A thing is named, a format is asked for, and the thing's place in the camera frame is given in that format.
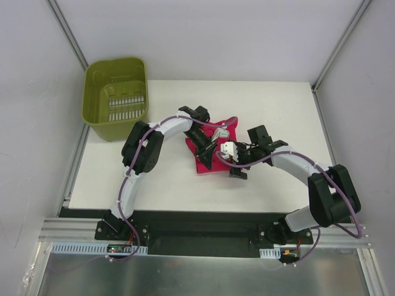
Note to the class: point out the front aluminium rail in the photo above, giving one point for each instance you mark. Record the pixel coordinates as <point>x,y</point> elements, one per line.
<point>83,229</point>

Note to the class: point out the olive green plastic basket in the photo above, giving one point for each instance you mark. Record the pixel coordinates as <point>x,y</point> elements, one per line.
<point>115,97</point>

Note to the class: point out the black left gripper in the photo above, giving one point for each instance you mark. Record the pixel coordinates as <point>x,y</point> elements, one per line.
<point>205,149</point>

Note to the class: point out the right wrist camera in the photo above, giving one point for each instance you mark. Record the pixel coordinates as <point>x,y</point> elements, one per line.
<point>229,151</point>

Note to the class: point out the right back frame post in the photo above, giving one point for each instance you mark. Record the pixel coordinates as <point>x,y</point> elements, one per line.
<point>351,26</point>

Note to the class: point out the white cable duct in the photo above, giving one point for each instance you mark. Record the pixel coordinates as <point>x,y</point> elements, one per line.
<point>274,253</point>
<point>83,248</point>

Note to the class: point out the frame post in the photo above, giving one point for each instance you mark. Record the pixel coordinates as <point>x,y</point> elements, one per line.
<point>68,33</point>
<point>351,26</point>

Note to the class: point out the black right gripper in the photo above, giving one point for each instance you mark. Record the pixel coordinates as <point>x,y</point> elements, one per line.
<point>239,158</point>

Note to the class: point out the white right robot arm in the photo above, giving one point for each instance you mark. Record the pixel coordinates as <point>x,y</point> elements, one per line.
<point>331,192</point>

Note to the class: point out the left white cable duct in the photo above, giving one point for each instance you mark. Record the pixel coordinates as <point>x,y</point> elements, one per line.
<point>83,248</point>

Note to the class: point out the right white cable duct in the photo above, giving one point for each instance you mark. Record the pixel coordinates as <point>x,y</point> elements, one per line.
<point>274,253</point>

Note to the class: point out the left back frame post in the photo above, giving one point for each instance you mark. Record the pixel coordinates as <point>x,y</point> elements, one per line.
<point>68,33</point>

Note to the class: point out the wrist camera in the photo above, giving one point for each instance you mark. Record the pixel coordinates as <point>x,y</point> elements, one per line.
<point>220,133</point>
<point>229,151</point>

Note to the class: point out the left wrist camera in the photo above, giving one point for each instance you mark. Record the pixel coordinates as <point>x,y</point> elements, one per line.
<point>220,133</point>

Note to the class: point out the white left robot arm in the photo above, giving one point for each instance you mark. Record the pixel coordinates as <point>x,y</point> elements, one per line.
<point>141,153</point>

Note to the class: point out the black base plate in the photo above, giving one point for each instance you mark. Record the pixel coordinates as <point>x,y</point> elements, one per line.
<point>195,234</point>

